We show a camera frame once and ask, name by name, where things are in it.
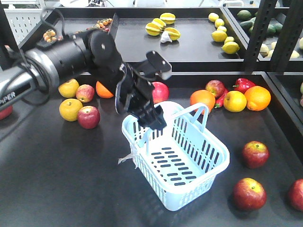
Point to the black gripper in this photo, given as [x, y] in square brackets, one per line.
[134, 96]

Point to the light blue plastic basket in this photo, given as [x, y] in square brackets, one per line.
[181, 161]

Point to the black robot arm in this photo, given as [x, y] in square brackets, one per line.
[47, 66]

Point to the clear plastic tag strip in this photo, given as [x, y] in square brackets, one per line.
[133, 155]

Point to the orange left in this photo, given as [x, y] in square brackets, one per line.
[203, 96]

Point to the orange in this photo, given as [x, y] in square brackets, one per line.
[258, 98]
[203, 96]

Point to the red chili pepper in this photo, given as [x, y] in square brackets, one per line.
[220, 100]

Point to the dark red apple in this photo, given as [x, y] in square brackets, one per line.
[255, 154]
[215, 87]

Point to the yellow round fruit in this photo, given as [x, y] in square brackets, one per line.
[234, 101]

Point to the white garlic bulb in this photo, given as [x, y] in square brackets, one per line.
[165, 38]

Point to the red bell pepper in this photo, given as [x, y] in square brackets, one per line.
[242, 85]

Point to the dark red apple middle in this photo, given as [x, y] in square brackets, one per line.
[255, 154]

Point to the orange right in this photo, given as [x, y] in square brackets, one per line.
[258, 98]

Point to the black upper fruit shelf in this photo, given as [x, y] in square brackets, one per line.
[194, 50]

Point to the red apple front left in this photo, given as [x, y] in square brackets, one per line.
[295, 195]

